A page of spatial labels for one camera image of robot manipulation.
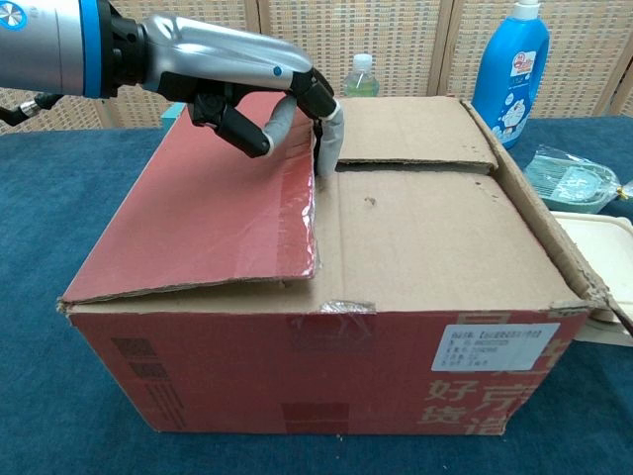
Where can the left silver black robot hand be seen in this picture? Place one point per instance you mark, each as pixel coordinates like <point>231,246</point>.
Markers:
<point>217,59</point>

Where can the red printed cardboard box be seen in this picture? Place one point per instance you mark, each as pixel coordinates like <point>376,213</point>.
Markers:
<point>237,356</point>

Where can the beige lidded food container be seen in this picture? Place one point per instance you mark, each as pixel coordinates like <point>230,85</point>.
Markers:
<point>605,247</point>

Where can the blue pump detergent bottle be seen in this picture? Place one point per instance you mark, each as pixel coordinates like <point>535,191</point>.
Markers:
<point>514,74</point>

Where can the teal product box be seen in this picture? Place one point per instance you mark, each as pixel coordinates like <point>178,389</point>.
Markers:
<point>170,119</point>

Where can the clear bottle with green label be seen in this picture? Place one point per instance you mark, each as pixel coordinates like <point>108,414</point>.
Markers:
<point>362,81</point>

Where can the blue table cloth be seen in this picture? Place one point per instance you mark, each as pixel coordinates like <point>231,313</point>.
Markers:
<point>49,321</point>

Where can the woven wooden folding screen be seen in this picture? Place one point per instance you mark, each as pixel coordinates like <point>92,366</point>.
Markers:
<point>420,44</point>

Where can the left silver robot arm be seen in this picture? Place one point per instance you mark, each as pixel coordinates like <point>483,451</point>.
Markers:
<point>49,44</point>

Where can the green dustpan set in bag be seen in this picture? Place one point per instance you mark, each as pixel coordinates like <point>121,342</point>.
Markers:
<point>564,183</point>

